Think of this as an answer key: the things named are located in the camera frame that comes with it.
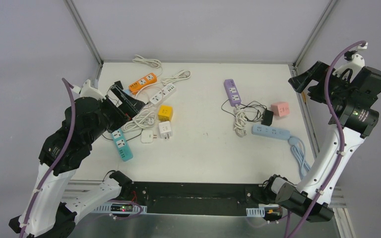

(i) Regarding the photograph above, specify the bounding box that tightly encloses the small black charger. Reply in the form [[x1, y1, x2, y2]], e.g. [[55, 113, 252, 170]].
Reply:
[[114, 81, 124, 90]]

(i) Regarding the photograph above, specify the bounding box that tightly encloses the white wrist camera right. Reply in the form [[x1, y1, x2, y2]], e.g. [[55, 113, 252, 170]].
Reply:
[[332, 42, 368, 82]]

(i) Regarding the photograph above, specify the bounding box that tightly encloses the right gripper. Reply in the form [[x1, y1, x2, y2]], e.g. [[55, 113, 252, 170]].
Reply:
[[289, 61, 353, 105]]

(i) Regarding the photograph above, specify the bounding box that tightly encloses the white cord bundle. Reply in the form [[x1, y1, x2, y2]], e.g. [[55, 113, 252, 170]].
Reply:
[[233, 106, 249, 138]]

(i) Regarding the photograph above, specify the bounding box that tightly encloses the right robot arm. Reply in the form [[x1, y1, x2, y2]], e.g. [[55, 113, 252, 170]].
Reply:
[[261, 61, 381, 222]]

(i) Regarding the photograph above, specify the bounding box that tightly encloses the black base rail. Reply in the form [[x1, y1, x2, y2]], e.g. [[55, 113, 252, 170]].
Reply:
[[114, 181, 276, 216]]

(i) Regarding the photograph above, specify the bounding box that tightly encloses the light blue coiled cable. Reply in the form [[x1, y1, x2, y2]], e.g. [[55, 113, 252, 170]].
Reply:
[[288, 136, 312, 180]]

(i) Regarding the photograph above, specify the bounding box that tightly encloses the white coiled strip cord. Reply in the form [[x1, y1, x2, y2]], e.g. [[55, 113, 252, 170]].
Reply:
[[121, 108, 158, 133]]

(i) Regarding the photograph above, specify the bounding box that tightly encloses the white plug adapter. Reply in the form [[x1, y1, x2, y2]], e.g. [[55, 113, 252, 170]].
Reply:
[[140, 129, 157, 144]]

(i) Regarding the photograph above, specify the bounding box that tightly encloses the yellow white cube socket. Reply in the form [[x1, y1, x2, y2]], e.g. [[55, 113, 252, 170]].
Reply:
[[158, 105, 173, 121]]

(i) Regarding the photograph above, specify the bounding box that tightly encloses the black square power adapter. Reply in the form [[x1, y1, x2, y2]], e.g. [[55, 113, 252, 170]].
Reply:
[[261, 110, 274, 126]]

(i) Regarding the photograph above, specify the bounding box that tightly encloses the pink cube socket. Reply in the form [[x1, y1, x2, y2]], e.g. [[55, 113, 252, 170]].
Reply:
[[270, 102, 290, 117]]

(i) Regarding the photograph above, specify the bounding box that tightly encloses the white cube socket adapter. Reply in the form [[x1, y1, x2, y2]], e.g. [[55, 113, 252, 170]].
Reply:
[[158, 121, 173, 139]]

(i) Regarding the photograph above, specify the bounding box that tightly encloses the teal power strip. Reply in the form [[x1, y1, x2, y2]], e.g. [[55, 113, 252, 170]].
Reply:
[[112, 128, 133, 162]]

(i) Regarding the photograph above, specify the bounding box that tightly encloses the black usb cable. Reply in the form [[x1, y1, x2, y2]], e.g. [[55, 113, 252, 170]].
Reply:
[[102, 131, 143, 142]]

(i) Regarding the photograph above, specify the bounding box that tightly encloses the light blue power strip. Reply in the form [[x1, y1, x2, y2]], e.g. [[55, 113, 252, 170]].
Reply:
[[252, 124, 291, 140]]

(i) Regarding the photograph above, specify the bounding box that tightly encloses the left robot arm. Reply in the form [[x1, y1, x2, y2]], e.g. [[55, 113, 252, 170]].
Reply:
[[9, 84, 145, 238]]

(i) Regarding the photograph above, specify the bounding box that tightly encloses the pink usb cable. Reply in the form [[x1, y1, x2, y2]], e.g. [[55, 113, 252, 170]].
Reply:
[[134, 86, 165, 109]]

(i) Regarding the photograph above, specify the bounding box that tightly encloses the purple power strip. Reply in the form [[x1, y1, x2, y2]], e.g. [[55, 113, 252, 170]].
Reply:
[[223, 79, 242, 107]]

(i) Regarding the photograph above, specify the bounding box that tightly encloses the black thin cable bundle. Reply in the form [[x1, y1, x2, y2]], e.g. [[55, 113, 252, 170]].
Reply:
[[221, 100, 268, 123]]

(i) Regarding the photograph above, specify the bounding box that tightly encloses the orange power strip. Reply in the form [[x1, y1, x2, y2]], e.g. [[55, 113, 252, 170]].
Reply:
[[128, 73, 158, 95]]

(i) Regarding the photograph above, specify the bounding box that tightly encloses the white power strip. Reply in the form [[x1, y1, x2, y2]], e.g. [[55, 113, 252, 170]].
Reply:
[[149, 83, 177, 107]]

